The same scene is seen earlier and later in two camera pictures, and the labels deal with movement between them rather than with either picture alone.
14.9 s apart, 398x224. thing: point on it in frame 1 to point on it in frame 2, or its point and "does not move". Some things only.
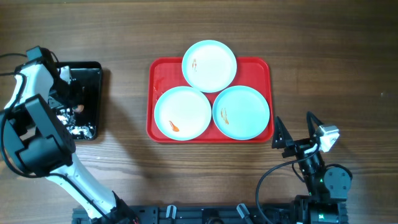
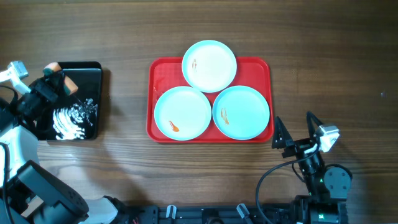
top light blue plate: [209, 66] does not move
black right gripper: [296, 147] does not move
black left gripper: [66, 90] to [47, 90]
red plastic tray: [164, 73] does not move
